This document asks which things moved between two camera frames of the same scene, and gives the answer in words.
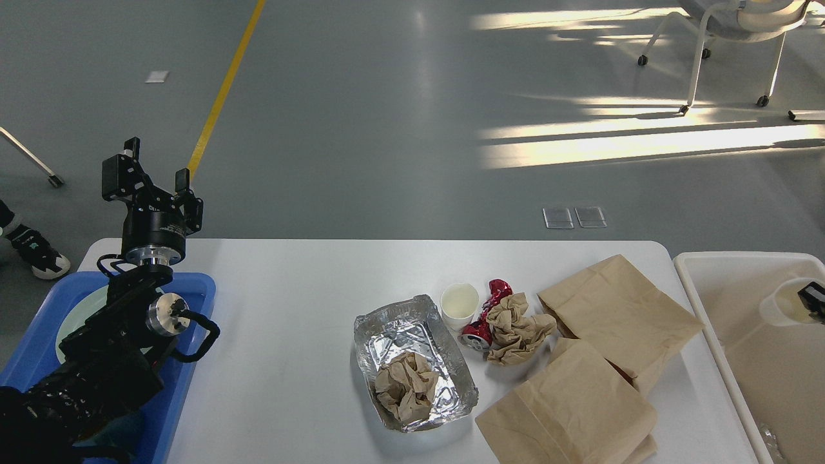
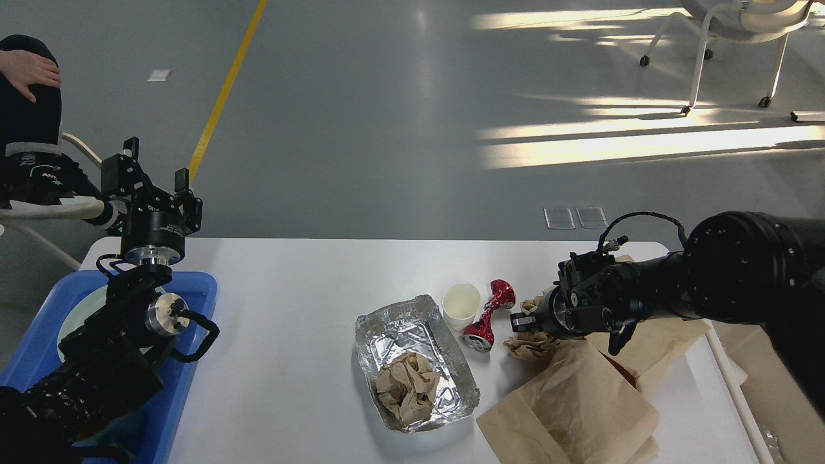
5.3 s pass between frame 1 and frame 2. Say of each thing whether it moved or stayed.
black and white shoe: moved
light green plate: stayed
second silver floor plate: stayed
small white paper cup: stayed
